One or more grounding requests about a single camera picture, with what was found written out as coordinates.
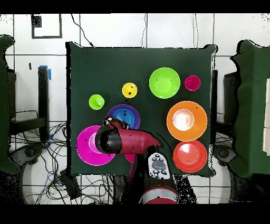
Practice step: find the red-orange bowl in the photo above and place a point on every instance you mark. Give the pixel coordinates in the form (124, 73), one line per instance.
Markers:
(189, 161)

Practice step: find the yellow cup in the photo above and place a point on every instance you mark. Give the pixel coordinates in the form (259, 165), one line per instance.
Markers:
(126, 90)

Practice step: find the small red-pink bowl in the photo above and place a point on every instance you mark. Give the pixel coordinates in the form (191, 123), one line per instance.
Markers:
(129, 158)

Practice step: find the small blue bowl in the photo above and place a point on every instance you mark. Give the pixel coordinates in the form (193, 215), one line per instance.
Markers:
(129, 118)

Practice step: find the green cloth side table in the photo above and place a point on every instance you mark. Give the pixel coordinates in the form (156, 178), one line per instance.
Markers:
(4, 105)
(253, 105)

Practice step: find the black metal frame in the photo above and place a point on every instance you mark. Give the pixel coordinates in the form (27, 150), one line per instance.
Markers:
(43, 95)
(231, 95)

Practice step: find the black floor box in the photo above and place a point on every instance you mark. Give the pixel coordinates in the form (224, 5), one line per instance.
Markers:
(70, 186)

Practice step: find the large orange bowl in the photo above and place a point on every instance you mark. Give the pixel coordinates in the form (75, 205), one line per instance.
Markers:
(199, 126)

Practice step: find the black square floor frame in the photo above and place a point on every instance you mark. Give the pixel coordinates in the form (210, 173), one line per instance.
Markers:
(36, 21)

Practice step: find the dark green tablecloth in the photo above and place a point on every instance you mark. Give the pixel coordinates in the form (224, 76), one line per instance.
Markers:
(105, 67)

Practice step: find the blue tape strip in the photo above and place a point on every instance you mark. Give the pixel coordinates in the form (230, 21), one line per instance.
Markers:
(49, 75)

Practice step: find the black chair base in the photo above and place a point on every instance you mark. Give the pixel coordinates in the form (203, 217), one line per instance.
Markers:
(223, 154)
(29, 152)

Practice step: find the purple bowl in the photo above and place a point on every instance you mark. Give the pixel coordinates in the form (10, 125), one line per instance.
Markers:
(137, 120)

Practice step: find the red-pink cup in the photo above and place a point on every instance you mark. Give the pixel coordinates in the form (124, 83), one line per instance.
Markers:
(192, 83)

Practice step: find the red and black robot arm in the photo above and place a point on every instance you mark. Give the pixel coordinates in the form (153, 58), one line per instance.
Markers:
(135, 141)

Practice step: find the large pink bowl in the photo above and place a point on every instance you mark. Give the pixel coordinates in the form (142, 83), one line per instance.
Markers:
(84, 148)

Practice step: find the lime green bowl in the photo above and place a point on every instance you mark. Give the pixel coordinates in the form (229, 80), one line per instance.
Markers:
(164, 84)

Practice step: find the lime green cup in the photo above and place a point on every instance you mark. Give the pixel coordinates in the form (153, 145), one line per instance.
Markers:
(96, 102)

